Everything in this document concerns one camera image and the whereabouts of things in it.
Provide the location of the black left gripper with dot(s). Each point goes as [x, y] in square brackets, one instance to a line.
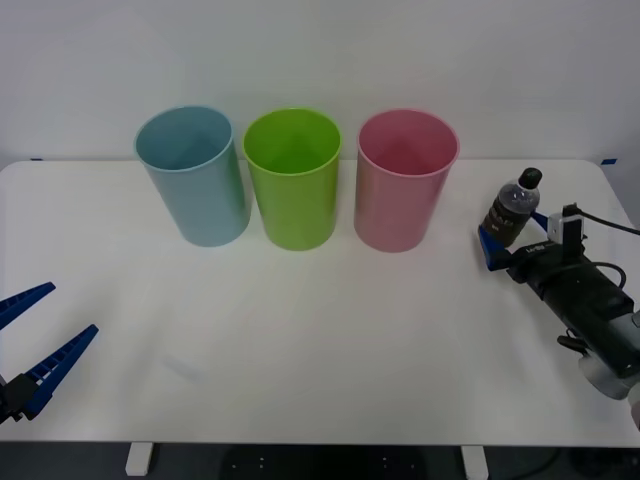
[3, 400]

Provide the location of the green plastic bin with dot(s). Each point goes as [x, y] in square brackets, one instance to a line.
[295, 210]

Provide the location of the pink plastic bin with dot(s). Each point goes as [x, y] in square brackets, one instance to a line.
[395, 210]

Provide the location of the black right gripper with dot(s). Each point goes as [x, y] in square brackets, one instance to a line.
[542, 265]

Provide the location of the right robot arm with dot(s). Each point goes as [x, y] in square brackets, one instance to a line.
[610, 330]

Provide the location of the pale blue plastic bin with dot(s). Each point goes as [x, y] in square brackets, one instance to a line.
[200, 200]

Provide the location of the white table leg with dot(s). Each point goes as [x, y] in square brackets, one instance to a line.
[475, 462]
[138, 460]

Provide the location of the dark plastic bottle black cap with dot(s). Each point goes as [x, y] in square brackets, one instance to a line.
[510, 212]

